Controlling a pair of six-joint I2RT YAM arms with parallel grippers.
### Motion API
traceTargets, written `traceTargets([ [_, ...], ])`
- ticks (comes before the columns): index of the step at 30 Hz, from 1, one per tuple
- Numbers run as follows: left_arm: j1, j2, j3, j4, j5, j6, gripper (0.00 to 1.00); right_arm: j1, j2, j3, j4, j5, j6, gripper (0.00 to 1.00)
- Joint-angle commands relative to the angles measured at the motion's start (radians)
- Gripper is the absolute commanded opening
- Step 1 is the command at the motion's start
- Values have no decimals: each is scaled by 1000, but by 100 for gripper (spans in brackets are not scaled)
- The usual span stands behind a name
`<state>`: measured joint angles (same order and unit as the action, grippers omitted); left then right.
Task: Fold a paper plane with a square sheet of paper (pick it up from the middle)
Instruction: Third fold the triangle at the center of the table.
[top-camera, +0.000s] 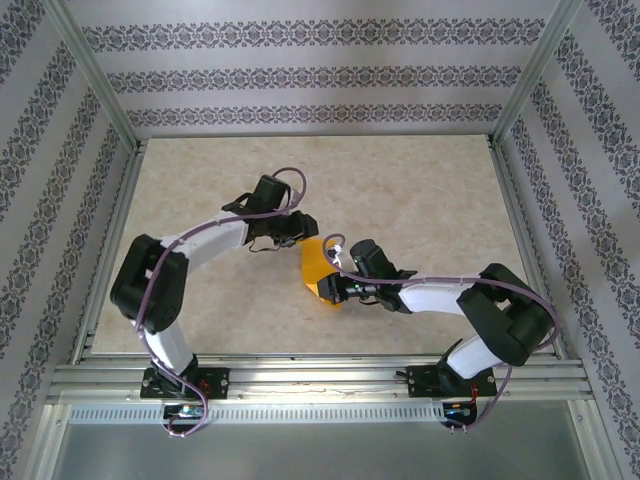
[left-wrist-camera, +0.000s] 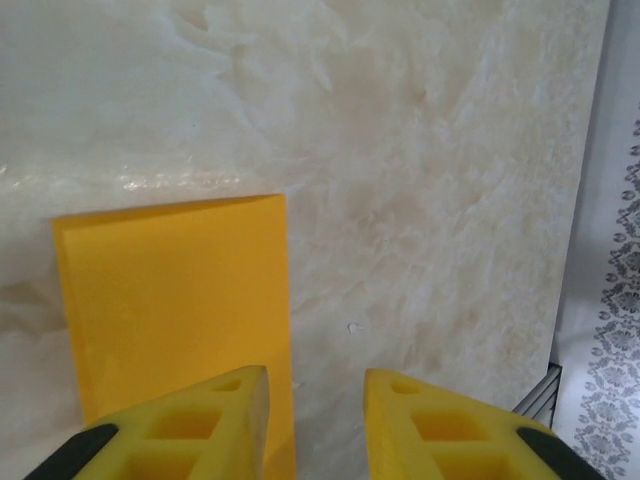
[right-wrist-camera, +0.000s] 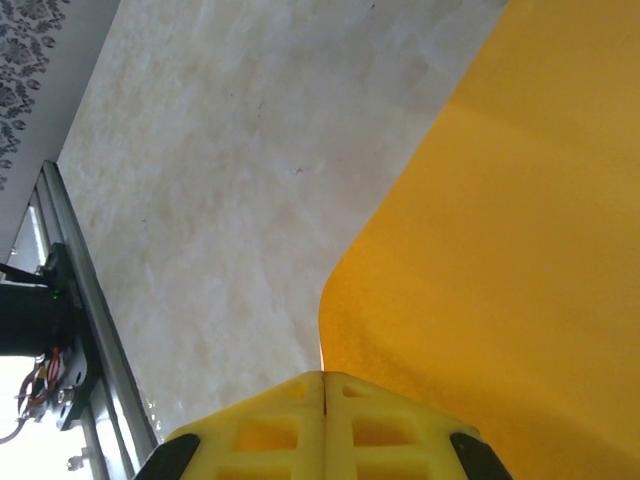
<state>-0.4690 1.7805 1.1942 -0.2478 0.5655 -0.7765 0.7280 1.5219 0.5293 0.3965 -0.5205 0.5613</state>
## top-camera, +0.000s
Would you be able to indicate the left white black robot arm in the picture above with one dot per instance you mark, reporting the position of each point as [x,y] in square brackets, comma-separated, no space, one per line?
[210,245]

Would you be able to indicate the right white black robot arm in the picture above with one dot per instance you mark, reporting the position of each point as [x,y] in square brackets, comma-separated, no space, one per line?
[430,297]

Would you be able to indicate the grey sheet metal panel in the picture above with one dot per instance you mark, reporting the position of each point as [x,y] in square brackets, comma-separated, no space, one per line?
[320,450]

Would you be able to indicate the small electronics board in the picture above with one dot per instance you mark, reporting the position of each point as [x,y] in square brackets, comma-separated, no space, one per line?
[457,411]
[184,411]

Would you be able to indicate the long aluminium mounting rail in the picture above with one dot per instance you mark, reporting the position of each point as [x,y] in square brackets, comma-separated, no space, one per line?
[310,375]

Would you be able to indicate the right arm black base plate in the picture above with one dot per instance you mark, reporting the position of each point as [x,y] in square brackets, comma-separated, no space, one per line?
[425,385]

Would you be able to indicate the aluminium table side rail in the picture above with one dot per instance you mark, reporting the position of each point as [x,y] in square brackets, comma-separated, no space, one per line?
[525,250]
[107,255]

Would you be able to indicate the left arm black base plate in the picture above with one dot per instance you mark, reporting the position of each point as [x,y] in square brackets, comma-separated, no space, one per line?
[215,382]

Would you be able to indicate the aluminium frame post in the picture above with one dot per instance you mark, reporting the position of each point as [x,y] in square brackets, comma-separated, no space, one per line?
[540,65]
[90,70]

